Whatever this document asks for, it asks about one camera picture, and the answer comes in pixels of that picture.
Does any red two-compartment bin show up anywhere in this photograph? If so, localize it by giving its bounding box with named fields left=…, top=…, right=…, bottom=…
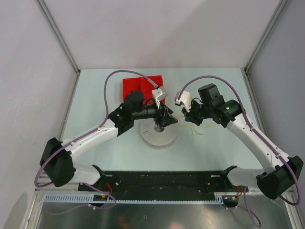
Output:
left=122, top=75, right=163, bottom=100

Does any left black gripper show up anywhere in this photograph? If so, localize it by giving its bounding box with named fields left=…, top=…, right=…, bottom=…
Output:
left=132, top=99, right=178, bottom=128

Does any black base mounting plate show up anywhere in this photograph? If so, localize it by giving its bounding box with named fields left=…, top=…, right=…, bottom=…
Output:
left=93, top=171, right=238, bottom=200

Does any aluminium frame post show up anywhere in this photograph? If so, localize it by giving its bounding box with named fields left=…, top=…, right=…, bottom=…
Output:
left=35, top=0, right=80, bottom=74
left=244, top=0, right=291, bottom=73

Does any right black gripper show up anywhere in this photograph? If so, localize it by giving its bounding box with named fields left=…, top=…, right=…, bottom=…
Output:
left=182, top=99, right=212, bottom=126

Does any left aluminium frame post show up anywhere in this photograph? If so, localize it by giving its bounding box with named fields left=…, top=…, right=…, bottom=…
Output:
left=35, top=0, right=80, bottom=74

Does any right aluminium frame post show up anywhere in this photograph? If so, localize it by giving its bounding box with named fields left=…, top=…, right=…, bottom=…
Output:
left=244, top=0, right=291, bottom=73

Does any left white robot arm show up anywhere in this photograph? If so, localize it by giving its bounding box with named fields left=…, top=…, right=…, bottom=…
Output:
left=40, top=91, right=178, bottom=191

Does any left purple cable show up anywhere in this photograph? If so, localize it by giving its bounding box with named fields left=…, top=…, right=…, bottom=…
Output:
left=34, top=69, right=160, bottom=216

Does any yellow cable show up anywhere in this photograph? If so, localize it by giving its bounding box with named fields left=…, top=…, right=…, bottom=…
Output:
left=176, top=114, right=216, bottom=136

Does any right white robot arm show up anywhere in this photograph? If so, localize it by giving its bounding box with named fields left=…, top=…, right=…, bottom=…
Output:
left=175, top=83, right=304, bottom=199

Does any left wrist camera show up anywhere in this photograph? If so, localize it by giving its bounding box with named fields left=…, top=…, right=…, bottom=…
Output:
left=152, top=86, right=168, bottom=108

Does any white plastic spool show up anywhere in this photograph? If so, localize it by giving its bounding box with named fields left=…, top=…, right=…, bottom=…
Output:
left=140, top=119, right=179, bottom=149

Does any grey slotted cable duct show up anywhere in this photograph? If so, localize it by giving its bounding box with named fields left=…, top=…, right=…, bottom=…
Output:
left=43, top=193, right=237, bottom=204

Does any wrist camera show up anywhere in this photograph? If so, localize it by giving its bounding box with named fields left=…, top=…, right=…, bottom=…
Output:
left=152, top=86, right=168, bottom=108
left=174, top=91, right=193, bottom=112

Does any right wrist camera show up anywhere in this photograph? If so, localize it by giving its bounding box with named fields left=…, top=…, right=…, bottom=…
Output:
left=174, top=91, right=193, bottom=112

